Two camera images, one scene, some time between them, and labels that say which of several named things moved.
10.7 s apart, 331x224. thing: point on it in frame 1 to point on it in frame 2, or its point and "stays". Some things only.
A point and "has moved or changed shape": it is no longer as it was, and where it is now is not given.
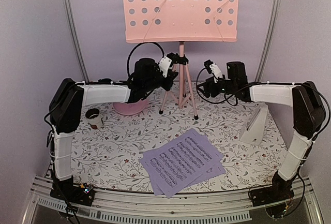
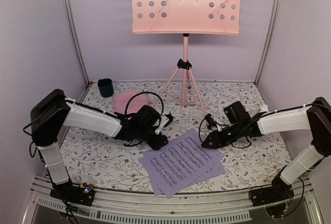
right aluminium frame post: x=268 y=42 stays
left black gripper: x=167 y=85 to x=158 y=144
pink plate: x=130 y=108 stays
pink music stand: x=180 y=9 has moved or changed shape
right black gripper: x=208 y=84 to x=217 y=141
